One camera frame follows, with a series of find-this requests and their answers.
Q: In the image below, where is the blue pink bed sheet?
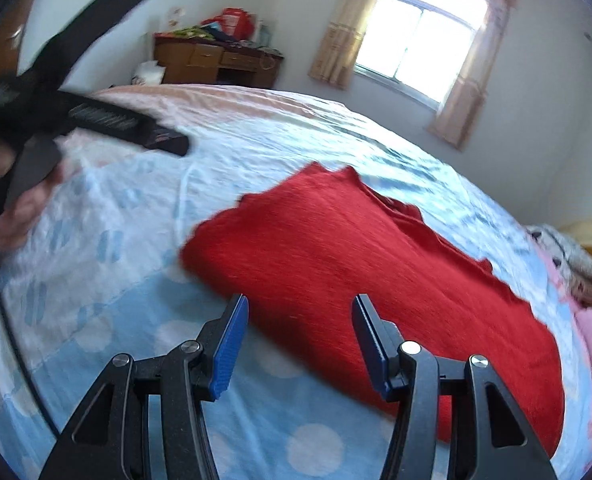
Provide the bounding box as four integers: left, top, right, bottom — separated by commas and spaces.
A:
0, 83, 592, 480

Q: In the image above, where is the person left hand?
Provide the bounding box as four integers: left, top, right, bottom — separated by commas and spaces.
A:
0, 141, 65, 252

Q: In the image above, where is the white paper bag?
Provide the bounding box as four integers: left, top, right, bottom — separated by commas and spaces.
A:
131, 61, 166, 86

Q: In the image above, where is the grey white patterned pillow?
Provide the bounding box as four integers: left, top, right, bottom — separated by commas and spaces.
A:
526, 224, 592, 307

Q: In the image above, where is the red knitted sweater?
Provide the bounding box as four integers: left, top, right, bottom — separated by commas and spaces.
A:
180, 163, 564, 452

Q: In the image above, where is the black cable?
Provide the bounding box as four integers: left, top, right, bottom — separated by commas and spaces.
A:
0, 238, 62, 438

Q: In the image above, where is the brown wooden desk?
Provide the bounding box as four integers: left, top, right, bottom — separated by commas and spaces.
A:
154, 34, 284, 89

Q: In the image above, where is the right beige curtain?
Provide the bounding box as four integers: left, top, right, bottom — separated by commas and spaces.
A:
427, 0, 517, 150

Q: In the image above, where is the far window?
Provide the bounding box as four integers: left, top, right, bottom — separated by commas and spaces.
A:
356, 0, 488, 110

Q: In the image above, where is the red gift bag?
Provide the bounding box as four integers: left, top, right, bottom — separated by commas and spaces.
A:
200, 8, 256, 40

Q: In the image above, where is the left beige curtain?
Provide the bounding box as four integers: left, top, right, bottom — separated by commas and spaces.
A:
308, 0, 377, 90

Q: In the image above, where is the beige curtain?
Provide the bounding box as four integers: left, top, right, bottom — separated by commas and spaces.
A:
427, 0, 517, 150
308, 0, 377, 90

